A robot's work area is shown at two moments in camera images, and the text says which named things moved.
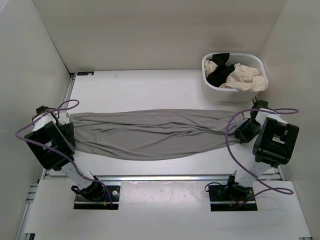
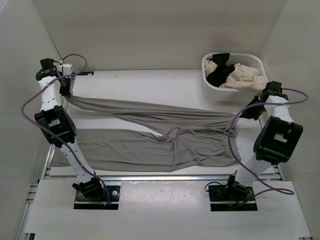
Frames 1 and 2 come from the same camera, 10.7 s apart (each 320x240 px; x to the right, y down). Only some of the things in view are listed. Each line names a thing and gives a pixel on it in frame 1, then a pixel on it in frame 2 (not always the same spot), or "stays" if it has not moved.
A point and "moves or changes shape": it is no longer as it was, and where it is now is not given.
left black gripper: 69,136 -> 66,93
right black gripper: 247,136 -> 248,113
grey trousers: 142,135 moves or changes shape
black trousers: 219,76 stays
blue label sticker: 85,73 stays
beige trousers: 243,78 stays
